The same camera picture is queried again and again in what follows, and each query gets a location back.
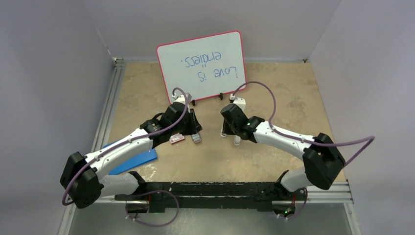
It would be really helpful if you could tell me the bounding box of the red white staple box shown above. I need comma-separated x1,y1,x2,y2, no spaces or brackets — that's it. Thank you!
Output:
169,134,185,144

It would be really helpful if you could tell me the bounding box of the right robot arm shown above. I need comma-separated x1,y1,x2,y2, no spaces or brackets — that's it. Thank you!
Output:
220,103,346,199

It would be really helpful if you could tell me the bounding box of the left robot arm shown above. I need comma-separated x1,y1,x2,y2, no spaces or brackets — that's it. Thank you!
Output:
60,101,202,209

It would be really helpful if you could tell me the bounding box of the blue plastic sheet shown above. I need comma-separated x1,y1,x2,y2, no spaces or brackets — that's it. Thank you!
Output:
109,148,157,175

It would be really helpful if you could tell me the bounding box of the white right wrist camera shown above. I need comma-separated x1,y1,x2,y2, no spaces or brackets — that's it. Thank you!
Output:
229,94,246,112

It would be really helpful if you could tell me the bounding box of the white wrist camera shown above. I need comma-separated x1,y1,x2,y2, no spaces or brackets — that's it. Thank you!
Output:
229,94,246,112
171,90,193,104

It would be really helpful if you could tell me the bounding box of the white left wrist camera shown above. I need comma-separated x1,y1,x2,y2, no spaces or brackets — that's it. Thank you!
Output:
171,90,193,104

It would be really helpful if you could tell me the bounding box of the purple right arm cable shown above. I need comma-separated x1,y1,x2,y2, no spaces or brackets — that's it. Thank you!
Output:
229,81,376,221

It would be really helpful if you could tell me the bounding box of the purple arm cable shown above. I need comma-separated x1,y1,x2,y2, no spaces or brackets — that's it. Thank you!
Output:
61,87,190,227
229,81,376,221

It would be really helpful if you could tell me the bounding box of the white board with pink frame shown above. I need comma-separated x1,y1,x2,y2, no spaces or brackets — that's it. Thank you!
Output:
156,30,247,103

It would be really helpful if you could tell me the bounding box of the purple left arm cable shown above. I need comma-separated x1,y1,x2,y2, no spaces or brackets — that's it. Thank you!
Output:
61,87,190,227

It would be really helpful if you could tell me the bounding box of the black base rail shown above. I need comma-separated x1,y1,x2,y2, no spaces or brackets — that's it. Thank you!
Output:
115,182,305,213

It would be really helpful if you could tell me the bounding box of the aluminium frame rail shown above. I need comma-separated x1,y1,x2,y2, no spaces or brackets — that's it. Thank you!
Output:
59,61,357,235

